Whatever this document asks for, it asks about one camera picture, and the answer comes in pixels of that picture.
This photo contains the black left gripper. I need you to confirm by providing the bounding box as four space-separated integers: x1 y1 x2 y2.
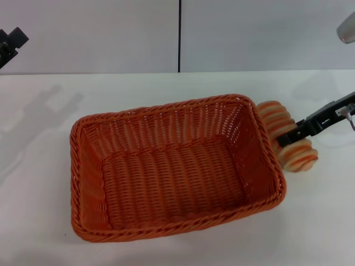
0 27 30 70

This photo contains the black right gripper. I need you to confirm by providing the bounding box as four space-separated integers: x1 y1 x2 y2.
277 92 355 148

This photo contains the orange white striped bread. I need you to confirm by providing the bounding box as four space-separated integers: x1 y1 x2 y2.
256 100 319 173

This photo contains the orange woven plastic basket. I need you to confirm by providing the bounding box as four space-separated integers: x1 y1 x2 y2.
68 93 287 237

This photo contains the thin pink cable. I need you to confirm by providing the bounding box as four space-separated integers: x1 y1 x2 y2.
342 108 355 132

